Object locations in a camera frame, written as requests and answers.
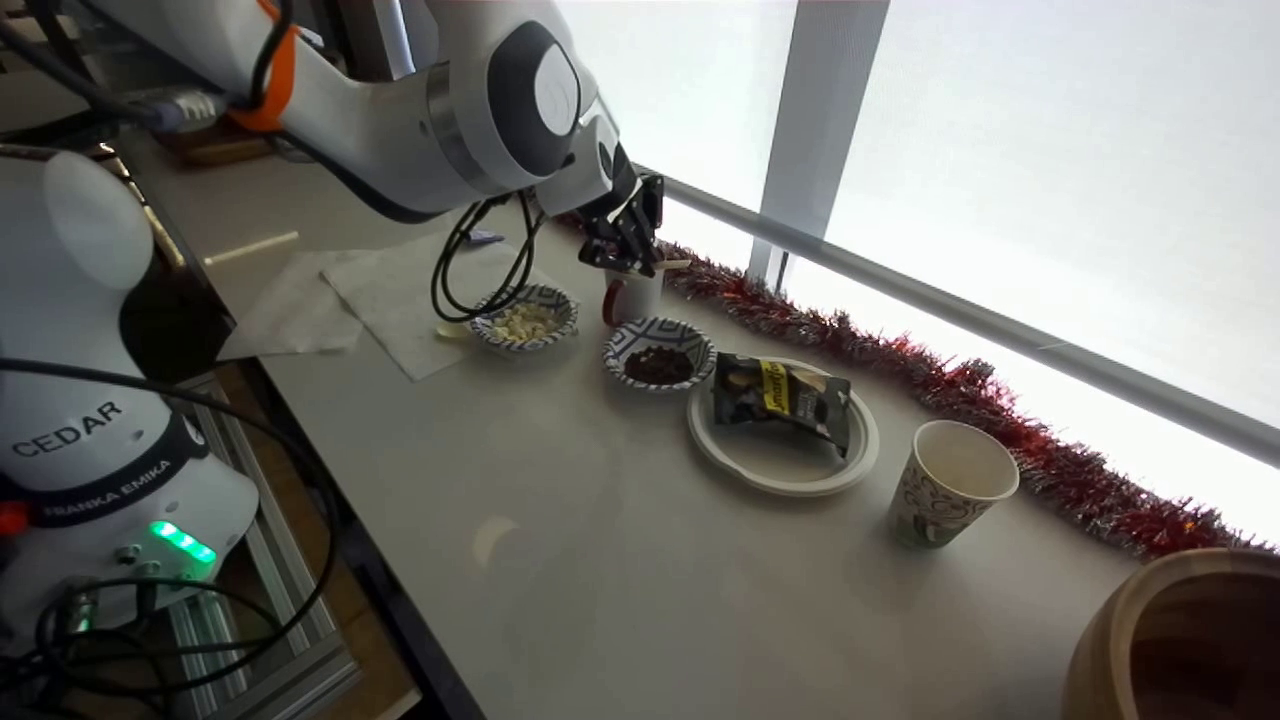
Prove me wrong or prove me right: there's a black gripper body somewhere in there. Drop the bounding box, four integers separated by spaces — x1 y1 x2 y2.
585 139 666 241

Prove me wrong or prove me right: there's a white mug with red interior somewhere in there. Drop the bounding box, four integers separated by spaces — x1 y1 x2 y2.
598 256 666 331

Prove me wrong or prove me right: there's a blue patterned bowl with popcorn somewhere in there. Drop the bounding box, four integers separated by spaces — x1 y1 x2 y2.
467 279 578 354

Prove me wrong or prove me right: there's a blue patterned bowl with chocolate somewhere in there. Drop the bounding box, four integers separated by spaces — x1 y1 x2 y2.
598 316 715 397

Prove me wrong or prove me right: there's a large wooden bowl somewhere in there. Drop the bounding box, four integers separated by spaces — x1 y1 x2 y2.
1058 543 1280 720

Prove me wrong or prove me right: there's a pale popcorn pile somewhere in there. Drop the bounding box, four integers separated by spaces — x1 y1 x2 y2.
489 298 565 344

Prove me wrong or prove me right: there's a dark chocolate pieces pile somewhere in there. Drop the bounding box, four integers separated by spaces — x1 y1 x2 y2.
621 344 697 389

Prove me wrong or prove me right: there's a black yellow snack bag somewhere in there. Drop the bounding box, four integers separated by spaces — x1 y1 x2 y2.
708 346 855 465

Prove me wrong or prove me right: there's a white paper napkin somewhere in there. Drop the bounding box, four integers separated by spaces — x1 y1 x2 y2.
214 250 367 365
318 235 535 389

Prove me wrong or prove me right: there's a white paper plate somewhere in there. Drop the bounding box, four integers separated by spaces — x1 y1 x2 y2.
682 354 884 503

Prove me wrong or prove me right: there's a red silver tinsel garland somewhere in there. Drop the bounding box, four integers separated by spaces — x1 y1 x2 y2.
554 213 1273 558

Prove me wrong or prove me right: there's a patterned paper cup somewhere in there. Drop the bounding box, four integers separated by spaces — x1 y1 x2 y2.
884 414 1025 552

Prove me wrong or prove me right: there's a metal and wood robot stand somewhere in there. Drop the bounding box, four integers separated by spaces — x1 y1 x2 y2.
144 370 372 720

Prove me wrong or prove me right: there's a grey window post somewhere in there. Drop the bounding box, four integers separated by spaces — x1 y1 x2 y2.
745 0 894 293

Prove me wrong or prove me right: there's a thick black cable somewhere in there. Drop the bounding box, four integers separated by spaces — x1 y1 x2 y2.
0 353 349 720

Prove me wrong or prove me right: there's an orange cable strap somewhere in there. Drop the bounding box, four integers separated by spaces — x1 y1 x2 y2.
233 0 308 136

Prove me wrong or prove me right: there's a grey window rail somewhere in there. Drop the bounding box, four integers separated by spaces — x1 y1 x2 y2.
635 163 1280 469

